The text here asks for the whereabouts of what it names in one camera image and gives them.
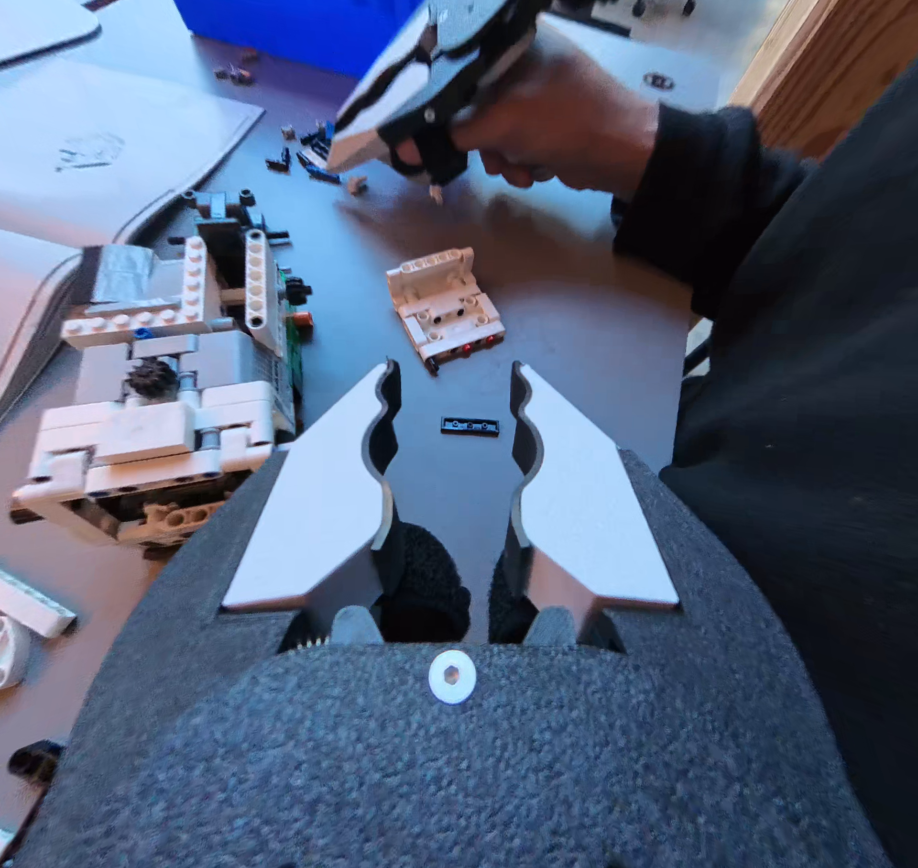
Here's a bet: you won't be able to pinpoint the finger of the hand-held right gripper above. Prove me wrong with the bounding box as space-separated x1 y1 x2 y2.
334 0 441 139
325 116 404 178

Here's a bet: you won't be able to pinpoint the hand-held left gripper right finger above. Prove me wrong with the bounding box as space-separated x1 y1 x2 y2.
502 360 681 643

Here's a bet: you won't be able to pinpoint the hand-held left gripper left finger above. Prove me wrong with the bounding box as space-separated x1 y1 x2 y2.
221 359 406 643

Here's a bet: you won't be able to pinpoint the white lego cab assembly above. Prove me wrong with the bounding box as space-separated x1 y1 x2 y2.
384 246 508 377

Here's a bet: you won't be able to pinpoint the person's right forearm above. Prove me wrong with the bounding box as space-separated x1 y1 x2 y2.
612 102 817 321

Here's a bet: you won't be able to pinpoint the pile of dark lego pins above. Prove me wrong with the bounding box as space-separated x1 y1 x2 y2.
264 117 344 187

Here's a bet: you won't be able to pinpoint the scattered brown lego pins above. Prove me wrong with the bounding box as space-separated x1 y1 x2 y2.
214 49 261 88

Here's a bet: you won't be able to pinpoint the partly built lego truck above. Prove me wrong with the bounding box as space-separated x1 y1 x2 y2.
9 188 314 548

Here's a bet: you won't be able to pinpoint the white lego beam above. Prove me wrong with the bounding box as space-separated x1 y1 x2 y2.
0 569 78 641

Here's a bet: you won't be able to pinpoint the white round lego piece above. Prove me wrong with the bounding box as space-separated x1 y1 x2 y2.
0 613 34 691

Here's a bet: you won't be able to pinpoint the black lego piece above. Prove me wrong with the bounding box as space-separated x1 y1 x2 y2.
6 737 67 789

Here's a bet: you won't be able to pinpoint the person's right hand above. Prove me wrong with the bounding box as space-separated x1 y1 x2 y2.
450 42 662 203

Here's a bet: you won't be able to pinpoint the blue plastic bin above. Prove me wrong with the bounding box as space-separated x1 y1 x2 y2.
145 0 476 81

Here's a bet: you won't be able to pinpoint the open instruction booklet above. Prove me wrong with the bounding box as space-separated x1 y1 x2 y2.
0 56 268 417

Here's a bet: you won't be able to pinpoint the instruction sign on stand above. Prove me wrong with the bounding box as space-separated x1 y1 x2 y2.
0 0 103 69

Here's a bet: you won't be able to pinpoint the wooden side panel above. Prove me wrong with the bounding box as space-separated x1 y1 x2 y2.
730 0 918 160

